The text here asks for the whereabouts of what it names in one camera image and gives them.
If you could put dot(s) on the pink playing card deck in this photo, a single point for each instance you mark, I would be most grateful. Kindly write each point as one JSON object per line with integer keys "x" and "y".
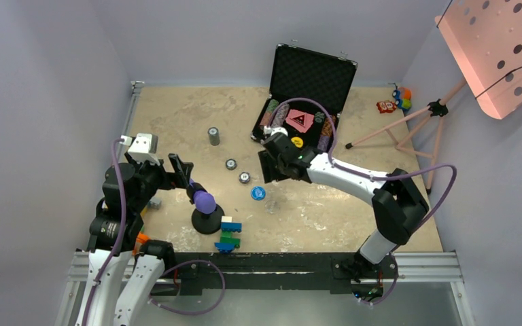
{"x": 309, "y": 120}

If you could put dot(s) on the pink music stand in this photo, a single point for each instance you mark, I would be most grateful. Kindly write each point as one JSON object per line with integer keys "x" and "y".
{"x": 485, "y": 39}

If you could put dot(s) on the red toy card pack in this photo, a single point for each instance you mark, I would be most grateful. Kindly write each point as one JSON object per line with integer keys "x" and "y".
{"x": 386, "y": 107}

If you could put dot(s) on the blue dealer button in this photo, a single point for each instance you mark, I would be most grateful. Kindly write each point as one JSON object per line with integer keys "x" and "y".
{"x": 258, "y": 193}

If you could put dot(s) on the clear plastic button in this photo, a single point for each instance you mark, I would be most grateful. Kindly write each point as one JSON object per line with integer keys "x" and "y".
{"x": 272, "y": 206}

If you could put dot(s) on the green and red chip row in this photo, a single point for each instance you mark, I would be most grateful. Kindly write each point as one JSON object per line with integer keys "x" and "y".
{"x": 266, "y": 117}

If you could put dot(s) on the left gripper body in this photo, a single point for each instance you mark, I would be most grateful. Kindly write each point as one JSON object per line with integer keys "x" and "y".
{"x": 152, "y": 176}

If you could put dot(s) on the colourful toy car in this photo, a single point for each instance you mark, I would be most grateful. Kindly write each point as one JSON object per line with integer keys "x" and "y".
{"x": 402, "y": 98}

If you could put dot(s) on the orange and black chip row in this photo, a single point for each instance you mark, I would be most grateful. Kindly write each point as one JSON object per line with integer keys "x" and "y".
{"x": 328, "y": 125}

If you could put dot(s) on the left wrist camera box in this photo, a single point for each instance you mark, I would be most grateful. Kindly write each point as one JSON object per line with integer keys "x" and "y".
{"x": 141, "y": 148}

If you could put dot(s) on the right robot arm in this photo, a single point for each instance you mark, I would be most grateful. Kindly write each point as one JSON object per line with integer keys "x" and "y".
{"x": 397, "y": 203}

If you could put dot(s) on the dark green chip stack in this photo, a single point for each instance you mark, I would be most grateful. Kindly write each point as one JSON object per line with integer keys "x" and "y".
{"x": 319, "y": 117}

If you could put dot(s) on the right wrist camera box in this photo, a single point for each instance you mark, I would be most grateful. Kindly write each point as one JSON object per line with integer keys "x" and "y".
{"x": 274, "y": 131}

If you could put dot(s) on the ten value poker chip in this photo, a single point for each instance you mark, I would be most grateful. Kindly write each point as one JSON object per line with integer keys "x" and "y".
{"x": 244, "y": 178}

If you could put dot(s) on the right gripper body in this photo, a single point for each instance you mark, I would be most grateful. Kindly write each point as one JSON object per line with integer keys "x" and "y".
{"x": 281, "y": 163}

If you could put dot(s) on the aluminium table frame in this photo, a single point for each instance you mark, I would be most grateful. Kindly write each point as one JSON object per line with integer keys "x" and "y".
{"x": 145, "y": 268}

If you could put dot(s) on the grey toy brick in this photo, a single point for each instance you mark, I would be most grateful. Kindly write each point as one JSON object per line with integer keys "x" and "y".
{"x": 154, "y": 203}

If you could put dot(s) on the yellow big blind button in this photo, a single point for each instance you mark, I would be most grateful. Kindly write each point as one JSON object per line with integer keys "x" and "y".
{"x": 298, "y": 142}

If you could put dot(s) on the triangular all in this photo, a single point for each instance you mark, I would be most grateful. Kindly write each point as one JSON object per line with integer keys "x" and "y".
{"x": 299, "y": 120}

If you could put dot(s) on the fifty value poker chip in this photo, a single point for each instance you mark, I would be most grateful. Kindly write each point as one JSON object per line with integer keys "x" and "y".
{"x": 231, "y": 164}

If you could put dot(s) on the tall grey chip stack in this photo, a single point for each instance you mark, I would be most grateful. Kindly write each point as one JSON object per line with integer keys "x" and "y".
{"x": 214, "y": 136}

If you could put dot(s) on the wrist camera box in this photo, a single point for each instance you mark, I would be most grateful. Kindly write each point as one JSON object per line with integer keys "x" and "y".
{"x": 274, "y": 131}
{"x": 141, "y": 148}

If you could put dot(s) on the black base bar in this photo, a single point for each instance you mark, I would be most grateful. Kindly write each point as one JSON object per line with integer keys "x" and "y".
{"x": 336, "y": 273}

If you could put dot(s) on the purple handheld massager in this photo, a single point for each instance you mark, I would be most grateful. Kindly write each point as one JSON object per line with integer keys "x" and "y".
{"x": 203, "y": 201}

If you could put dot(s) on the blue green toy brick stack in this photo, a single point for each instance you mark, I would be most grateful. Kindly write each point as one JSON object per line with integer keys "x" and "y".
{"x": 228, "y": 242}

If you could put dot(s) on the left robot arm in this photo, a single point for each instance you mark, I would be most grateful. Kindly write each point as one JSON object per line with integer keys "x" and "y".
{"x": 127, "y": 189}

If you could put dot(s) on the orange toy piece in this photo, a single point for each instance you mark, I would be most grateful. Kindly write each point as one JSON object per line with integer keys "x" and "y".
{"x": 142, "y": 238}

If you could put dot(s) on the black aluminium poker case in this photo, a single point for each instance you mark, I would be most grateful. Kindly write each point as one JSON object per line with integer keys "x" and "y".
{"x": 308, "y": 81}

